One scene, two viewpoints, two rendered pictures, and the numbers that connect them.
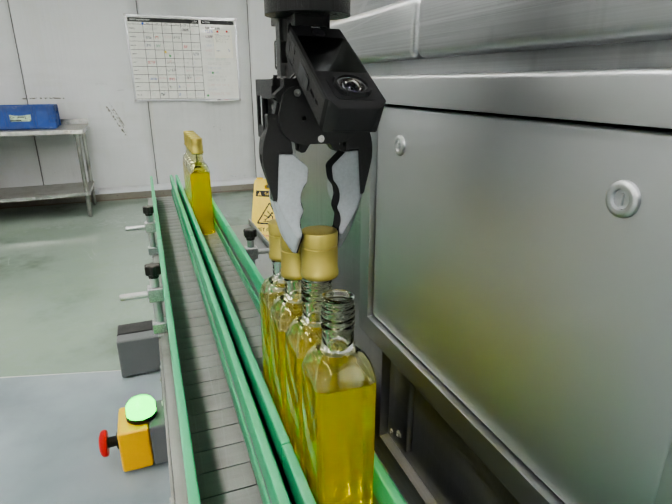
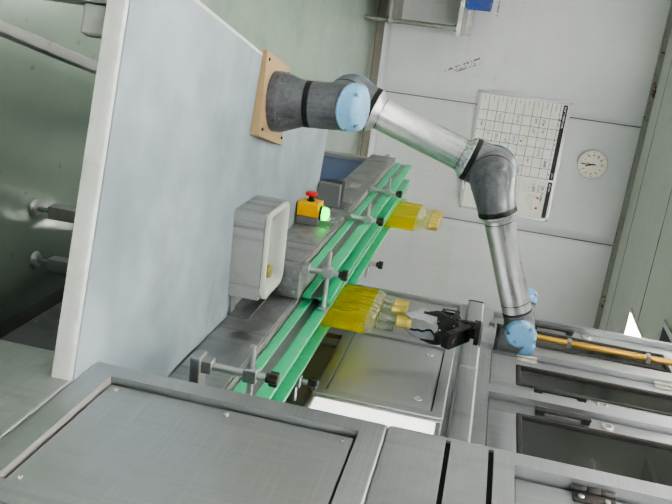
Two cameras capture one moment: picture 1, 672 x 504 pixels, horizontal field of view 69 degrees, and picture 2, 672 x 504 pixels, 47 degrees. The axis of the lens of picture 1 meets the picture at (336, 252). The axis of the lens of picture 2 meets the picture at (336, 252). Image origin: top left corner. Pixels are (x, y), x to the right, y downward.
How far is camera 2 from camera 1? 176 cm
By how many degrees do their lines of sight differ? 10
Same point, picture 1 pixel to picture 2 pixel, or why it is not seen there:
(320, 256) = (403, 322)
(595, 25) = (456, 399)
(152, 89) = (488, 112)
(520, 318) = (380, 378)
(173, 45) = (531, 147)
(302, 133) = (442, 325)
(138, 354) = (330, 194)
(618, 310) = (391, 395)
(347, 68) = (457, 341)
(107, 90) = (496, 64)
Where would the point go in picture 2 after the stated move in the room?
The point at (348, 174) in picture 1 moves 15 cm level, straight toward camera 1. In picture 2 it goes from (426, 335) to (424, 336)
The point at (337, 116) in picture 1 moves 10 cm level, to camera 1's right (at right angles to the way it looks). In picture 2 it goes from (446, 337) to (439, 373)
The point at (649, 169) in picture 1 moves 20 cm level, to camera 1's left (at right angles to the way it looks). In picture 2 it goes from (424, 402) to (438, 326)
